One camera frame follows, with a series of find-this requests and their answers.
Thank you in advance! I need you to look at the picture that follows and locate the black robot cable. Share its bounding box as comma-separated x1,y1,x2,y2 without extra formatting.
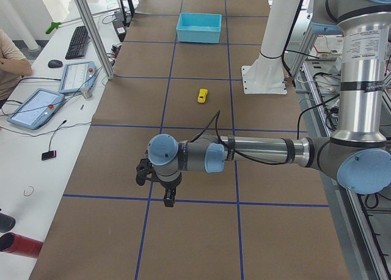
188,109,331,166

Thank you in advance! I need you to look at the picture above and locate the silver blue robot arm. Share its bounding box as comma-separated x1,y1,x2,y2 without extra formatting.
136,0,390,207

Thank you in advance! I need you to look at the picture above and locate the seated person beige shirt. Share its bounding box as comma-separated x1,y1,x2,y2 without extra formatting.
1,29,32,107

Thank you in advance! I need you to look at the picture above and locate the black cylinder tube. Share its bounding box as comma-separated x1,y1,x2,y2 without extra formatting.
0,213,16,233

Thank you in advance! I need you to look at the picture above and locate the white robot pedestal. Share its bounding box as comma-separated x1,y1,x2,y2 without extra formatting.
241,0,302,95

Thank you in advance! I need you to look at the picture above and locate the near teach pendant tablet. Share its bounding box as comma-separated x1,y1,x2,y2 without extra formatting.
7,88,65,130

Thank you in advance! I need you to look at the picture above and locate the green handled tool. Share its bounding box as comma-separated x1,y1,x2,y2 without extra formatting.
45,21,62,35

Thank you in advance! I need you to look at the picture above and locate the yellow beetle toy car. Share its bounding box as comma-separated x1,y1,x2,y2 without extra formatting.
197,88,208,104

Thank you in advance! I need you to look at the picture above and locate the small black red device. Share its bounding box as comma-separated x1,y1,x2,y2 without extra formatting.
41,150,57,161

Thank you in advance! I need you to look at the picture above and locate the light blue plastic bin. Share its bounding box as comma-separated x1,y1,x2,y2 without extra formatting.
176,12,222,44

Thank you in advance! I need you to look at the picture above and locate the aluminium frame post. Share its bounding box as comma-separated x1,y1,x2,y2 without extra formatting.
74,0,114,80

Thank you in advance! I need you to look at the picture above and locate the far teach pendant tablet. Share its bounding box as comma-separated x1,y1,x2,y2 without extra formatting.
59,61,97,94

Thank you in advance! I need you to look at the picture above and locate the red cylinder tube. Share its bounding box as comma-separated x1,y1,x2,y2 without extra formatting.
1,232,43,259

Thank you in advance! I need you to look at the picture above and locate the teach pendant tablet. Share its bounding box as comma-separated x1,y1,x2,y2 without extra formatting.
7,88,65,130
59,61,97,94

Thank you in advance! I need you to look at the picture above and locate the rubber band loop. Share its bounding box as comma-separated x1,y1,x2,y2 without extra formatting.
23,186,34,197

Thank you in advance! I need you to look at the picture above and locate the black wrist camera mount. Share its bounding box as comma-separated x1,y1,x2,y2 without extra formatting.
136,158,156,186

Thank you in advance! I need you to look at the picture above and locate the black computer mouse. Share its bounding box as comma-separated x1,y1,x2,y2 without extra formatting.
47,59,63,68

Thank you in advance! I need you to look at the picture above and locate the black keyboard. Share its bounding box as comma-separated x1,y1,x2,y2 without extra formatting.
65,26,89,60

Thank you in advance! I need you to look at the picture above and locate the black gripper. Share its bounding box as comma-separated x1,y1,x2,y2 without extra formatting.
154,172,182,207

